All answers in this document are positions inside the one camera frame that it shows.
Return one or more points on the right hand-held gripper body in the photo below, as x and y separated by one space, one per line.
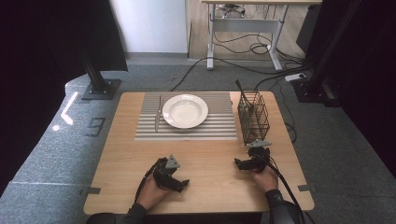
259 157

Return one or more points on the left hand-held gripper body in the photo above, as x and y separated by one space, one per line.
165 175

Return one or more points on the person's left hand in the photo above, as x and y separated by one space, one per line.
153 195

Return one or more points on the person's right hand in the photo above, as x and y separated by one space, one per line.
266 180

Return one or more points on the grey striped placemat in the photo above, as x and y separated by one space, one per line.
218 127

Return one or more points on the silver table knife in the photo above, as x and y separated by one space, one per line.
157 119

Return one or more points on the grey tape strip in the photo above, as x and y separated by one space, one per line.
91 190
306 188

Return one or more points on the white deep plate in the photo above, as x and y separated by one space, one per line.
185 111

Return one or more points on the black utensil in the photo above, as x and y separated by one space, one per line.
241 90

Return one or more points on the white power strip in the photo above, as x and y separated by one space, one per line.
295 76

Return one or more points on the black metal stand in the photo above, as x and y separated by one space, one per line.
99 82
320 77

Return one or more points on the white-legged desk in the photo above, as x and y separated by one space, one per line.
246 25

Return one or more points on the black curtain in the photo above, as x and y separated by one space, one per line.
373 77
37 62

